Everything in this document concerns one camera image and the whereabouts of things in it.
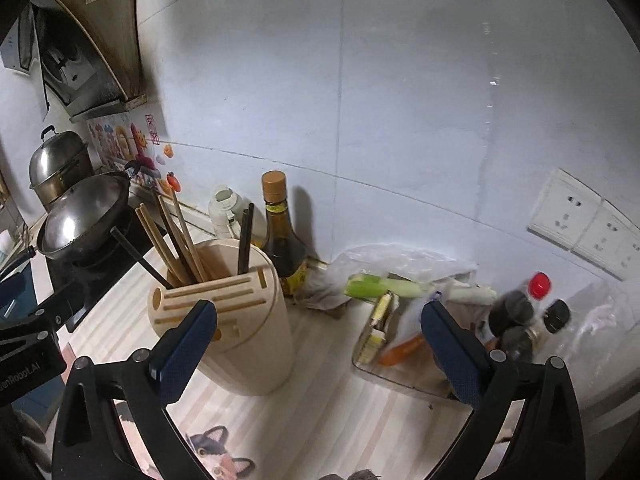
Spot red cap bottle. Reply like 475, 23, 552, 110
487, 271, 552, 338

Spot green leek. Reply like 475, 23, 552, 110
343, 273, 498, 306

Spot steel steamer pot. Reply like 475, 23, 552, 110
29, 125, 94, 211

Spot range hood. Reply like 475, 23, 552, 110
1, 0, 146, 122

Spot striped cat placemat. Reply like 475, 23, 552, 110
168, 302, 470, 479

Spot clear plastic organizer bin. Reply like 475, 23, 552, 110
352, 298, 454, 399

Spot dark oil bottle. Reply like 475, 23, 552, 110
262, 170, 307, 297

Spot white wall socket panel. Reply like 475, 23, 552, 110
527, 168, 639, 281

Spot beige wooden utensil holder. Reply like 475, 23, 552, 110
148, 240, 295, 396

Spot orange seasoning packet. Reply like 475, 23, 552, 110
378, 335, 425, 367

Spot steel wok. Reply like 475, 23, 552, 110
37, 171, 130, 261

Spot yellow seasoning box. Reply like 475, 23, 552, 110
356, 290, 397, 365

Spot white plastic bottle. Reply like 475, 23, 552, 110
208, 185, 248, 240

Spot clear plastic bag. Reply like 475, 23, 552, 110
537, 278, 639, 408

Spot black cap bottle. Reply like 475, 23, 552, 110
499, 298, 573, 363

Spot colourful wall stickers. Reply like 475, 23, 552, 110
87, 112, 182, 196

